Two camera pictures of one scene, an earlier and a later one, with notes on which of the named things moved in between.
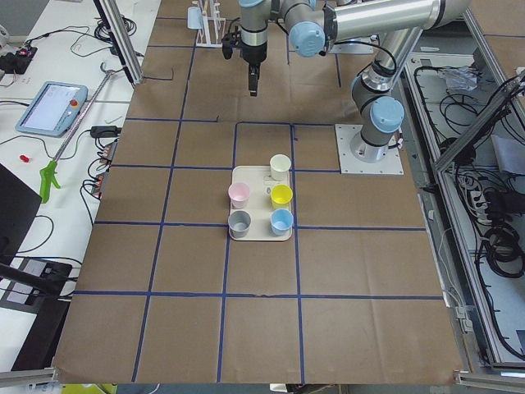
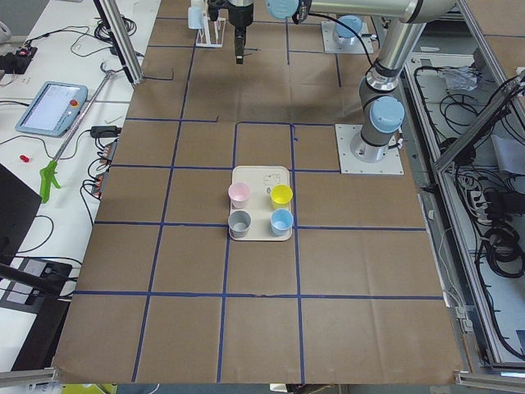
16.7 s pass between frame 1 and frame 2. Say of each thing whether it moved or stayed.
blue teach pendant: stayed
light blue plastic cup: stayed
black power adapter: stayed
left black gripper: moved
